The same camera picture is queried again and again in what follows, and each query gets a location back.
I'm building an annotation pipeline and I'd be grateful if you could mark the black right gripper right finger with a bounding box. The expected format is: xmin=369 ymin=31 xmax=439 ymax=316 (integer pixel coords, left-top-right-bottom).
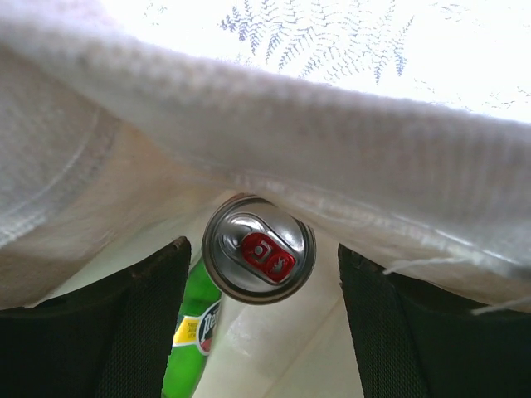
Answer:
xmin=338 ymin=245 xmax=530 ymax=397

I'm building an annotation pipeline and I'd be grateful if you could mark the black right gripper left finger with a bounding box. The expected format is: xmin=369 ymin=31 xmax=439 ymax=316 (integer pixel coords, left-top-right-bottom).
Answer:
xmin=1 ymin=237 xmax=191 ymax=397

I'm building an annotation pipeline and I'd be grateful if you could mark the green Perrier bottle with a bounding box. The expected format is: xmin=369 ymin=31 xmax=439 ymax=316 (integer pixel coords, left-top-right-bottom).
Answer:
xmin=162 ymin=260 xmax=222 ymax=398

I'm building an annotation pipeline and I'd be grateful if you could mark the beige canvas tote bag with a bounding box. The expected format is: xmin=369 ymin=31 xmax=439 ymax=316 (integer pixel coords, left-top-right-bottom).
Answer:
xmin=1 ymin=1 xmax=530 ymax=397

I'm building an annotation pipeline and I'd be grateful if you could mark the red tab drink can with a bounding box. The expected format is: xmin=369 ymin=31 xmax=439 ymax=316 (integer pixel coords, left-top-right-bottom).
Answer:
xmin=202 ymin=193 xmax=317 ymax=305

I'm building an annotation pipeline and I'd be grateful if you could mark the floral table mat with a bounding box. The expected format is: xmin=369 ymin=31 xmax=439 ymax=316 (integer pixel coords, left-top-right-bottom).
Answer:
xmin=104 ymin=0 xmax=530 ymax=122

